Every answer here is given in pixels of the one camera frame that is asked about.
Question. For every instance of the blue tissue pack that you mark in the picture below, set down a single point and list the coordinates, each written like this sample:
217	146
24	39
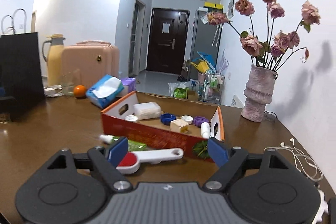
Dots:
104	91

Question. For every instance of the black paper bag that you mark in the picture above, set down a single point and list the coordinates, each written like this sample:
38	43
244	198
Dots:
21	78

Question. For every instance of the pink suitcase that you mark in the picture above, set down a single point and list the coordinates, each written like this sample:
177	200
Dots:
89	61

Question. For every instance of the purple plastic bottle cap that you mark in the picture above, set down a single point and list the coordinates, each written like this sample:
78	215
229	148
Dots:
198	120

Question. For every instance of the white cotton swab container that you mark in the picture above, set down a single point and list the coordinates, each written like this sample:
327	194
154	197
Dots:
148	110

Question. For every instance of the dark entrance door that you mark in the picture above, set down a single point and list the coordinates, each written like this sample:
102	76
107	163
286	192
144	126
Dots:
167	40

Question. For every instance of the orange fruit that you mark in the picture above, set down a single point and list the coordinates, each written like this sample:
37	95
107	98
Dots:
79	91

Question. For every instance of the red white lint brush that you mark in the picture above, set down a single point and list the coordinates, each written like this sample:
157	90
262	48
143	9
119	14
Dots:
132	161

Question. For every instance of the red cardboard box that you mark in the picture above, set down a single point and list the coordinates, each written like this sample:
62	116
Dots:
155	134

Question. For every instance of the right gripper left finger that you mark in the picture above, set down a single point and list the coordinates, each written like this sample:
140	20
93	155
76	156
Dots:
102	162

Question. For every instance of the wire storage cart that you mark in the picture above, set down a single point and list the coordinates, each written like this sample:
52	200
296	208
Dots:
211	87

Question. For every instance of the blue plastic bottle cap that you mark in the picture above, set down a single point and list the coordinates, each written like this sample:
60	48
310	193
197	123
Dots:
167	118

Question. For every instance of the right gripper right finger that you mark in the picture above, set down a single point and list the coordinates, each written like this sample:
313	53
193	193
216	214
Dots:
232	163

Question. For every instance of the crumpled white tissue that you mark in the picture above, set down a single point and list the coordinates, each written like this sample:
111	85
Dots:
323	208

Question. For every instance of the cream square pill bottle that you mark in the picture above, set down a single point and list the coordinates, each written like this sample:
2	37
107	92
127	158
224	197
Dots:
179	126

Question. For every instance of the dried pink roses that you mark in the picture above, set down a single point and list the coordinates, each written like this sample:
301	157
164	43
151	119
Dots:
268	53

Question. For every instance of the clear drinking glass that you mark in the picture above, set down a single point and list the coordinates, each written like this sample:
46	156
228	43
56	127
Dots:
69	80

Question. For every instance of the grey refrigerator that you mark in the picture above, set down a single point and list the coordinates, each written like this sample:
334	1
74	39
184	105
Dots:
205	39

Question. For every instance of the purple tissue box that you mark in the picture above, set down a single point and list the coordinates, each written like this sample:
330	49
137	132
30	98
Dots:
129	85

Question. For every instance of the pink textured vase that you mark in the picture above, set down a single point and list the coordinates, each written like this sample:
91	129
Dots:
258	91

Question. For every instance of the white ribbed bottle cap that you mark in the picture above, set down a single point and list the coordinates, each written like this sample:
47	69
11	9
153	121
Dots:
188	119

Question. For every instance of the yellow thermos jug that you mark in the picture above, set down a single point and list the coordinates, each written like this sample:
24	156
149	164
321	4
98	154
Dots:
52	50

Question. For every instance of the green spray bottle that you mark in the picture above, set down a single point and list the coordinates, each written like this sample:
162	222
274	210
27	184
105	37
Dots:
132	145

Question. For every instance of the small white bottle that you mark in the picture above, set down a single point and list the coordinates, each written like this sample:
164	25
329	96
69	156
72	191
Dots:
205	130

